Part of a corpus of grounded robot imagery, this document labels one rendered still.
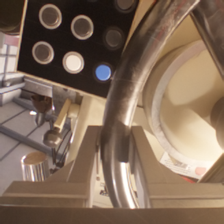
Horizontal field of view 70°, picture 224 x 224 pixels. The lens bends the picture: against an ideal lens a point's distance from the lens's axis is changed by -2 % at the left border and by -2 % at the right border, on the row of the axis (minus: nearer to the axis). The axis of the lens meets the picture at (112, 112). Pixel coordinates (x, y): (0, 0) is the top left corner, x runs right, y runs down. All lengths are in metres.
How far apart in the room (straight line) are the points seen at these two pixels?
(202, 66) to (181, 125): 0.09
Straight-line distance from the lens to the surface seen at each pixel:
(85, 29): 0.25
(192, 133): 0.28
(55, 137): 0.37
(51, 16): 0.26
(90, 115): 0.38
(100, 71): 0.24
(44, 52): 0.26
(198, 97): 0.27
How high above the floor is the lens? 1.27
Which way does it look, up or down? 16 degrees up
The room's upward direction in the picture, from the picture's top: 161 degrees counter-clockwise
